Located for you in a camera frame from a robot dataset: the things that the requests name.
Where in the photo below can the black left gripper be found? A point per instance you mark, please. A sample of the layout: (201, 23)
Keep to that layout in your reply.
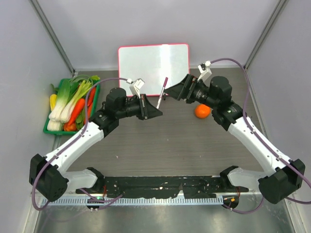
(147, 110)

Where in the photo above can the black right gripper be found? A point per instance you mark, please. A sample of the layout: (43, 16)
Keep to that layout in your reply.
(185, 89)

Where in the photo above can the white marker pen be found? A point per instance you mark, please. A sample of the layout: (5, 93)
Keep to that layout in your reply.
(160, 97)

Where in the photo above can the magenta marker cap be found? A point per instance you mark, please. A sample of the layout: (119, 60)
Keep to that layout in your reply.
(165, 82)

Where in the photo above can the pink framed whiteboard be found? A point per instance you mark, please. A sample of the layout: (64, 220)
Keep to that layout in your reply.
(153, 64)

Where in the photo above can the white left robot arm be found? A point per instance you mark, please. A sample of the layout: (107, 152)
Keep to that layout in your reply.
(50, 175)

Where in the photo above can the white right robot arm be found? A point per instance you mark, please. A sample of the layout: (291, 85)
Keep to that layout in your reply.
(279, 177)

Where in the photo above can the orange tangerine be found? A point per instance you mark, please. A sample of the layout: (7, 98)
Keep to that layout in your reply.
(202, 111)

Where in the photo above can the green plastic tray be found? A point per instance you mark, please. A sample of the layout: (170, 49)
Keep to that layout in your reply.
(56, 127)

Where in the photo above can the red toy chili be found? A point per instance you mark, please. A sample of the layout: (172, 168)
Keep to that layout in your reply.
(90, 102)

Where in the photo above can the green leaf vegetable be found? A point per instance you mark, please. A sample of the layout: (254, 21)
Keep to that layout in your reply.
(80, 120)

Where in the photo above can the orange toy carrot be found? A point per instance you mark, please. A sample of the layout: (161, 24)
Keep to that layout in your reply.
(77, 110)

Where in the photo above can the green white leek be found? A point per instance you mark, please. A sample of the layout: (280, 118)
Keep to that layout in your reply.
(80, 92)

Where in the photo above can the green white bok choy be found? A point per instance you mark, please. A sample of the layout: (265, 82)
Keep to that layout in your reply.
(61, 102)

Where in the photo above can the yellow toy pepper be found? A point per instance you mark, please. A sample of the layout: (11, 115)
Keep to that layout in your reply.
(53, 99)

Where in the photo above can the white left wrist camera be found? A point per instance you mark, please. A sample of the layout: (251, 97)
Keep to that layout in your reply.
(135, 86)

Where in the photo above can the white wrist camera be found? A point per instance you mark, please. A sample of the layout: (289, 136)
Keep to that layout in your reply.
(135, 86)
(205, 71)

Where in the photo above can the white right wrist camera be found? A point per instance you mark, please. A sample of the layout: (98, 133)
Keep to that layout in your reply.
(205, 71)

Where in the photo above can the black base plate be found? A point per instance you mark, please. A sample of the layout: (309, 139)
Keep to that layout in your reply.
(164, 187)

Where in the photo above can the white slotted cable duct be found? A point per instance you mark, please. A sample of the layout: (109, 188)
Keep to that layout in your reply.
(179, 200)

